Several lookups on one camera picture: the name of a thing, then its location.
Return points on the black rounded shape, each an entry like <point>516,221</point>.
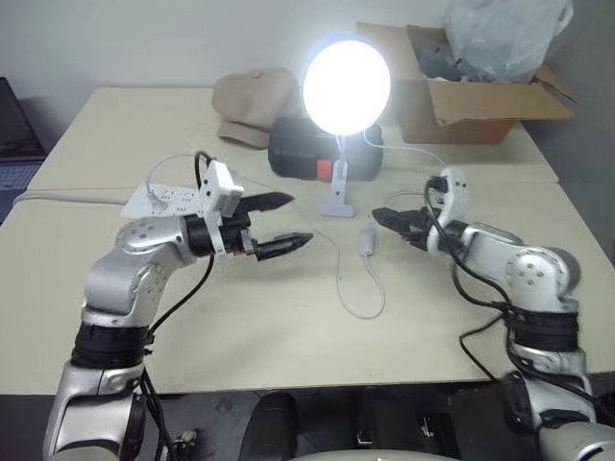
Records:
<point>271,422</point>

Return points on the white power strip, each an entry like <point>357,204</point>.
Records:
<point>163,201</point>

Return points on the brown cardboard box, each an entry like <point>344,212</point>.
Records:
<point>471,110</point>

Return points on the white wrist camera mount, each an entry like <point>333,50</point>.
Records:
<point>223,185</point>
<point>456,192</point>

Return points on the clear plastic bag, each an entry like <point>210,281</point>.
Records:
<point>499,38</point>

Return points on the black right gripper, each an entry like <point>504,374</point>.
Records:
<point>420,230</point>

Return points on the beige cap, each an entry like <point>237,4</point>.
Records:
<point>254,101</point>

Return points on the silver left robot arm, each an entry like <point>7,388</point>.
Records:
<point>120,283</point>

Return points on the dark laptop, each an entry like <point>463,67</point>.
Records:
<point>17,125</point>

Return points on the black box with red label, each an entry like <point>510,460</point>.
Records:
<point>298,153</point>

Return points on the white round desk lamp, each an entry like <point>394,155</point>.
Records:
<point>346,86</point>

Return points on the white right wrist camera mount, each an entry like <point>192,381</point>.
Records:
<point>456,192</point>

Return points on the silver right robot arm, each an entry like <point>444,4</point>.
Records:
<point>528,269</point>

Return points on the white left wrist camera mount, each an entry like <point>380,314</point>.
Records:
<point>223,185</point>

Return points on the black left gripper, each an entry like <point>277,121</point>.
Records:
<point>235,225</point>

